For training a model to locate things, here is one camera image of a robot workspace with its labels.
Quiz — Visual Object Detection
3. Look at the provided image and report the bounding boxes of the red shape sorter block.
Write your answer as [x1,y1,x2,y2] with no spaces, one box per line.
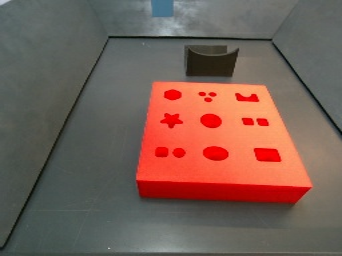
[136,82,312,204]

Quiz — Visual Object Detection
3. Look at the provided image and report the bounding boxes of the blue tape patch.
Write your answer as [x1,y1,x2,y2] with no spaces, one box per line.
[151,0,173,17]

